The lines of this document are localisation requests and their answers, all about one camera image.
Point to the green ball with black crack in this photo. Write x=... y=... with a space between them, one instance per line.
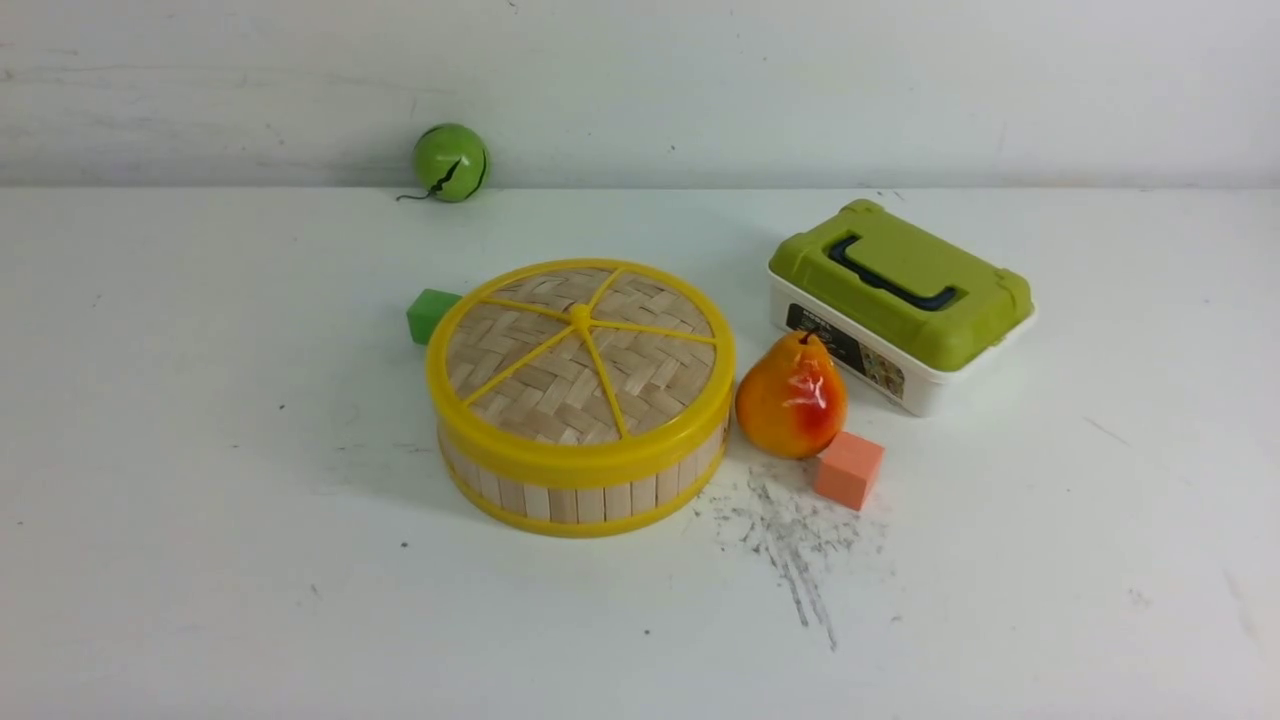
x=451 y=162

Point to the green lidded white storage box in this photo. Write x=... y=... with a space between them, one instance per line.
x=915 y=317

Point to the yellow woven bamboo steamer lid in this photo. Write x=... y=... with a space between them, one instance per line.
x=583 y=373

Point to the orange red toy pear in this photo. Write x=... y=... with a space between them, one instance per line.
x=792 y=402

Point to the yellow bamboo steamer basket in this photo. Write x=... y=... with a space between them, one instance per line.
x=588 y=491

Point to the green cube block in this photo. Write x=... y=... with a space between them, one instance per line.
x=427 y=311

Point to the salmon pink cube block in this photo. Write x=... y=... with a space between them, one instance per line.
x=848 y=470

